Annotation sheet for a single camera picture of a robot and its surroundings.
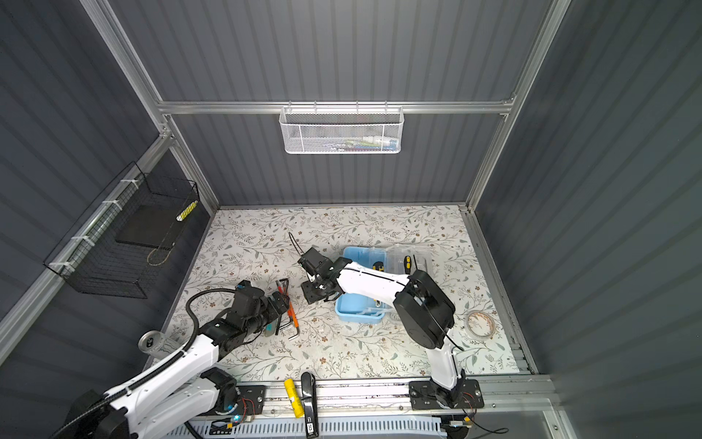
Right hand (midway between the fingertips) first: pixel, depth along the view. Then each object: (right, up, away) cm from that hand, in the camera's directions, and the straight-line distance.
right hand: (312, 295), depth 88 cm
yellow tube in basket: (-37, +27, -6) cm, 46 cm away
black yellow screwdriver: (+31, +11, +1) cm, 33 cm away
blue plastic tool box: (+28, +11, +2) cm, 31 cm away
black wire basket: (-48, +15, -15) cm, 53 cm away
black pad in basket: (-44, +22, -11) cm, 51 cm away
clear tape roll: (+54, -9, -1) cm, 55 cm away
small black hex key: (-4, -10, -1) cm, 11 cm away
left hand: (-10, -2, -2) cm, 10 cm away
